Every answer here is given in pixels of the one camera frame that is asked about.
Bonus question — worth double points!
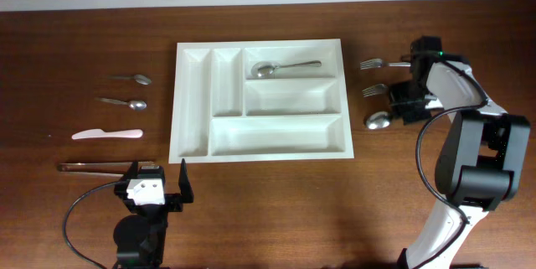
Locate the large metal spoon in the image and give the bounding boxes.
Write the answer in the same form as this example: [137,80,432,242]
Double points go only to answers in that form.
[250,60,322,79]
[364,111,394,130]

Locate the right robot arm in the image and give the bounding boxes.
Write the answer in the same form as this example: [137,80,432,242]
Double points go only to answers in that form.
[397,52,531,268]

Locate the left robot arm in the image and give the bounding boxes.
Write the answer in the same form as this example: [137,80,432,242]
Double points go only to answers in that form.
[113,161,194,268]

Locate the small metal teaspoon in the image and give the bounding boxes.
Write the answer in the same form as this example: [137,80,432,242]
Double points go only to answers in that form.
[109,74,152,85]
[96,97,147,111]

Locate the metal fork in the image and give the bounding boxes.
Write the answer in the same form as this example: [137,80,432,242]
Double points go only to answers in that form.
[359,58,411,70]
[362,83,389,97]

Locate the white plastic cutlery tray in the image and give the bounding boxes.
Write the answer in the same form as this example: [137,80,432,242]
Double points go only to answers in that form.
[168,39,354,163]

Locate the metal tongs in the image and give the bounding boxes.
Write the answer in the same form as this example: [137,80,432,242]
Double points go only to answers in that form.
[56,162,133,177]

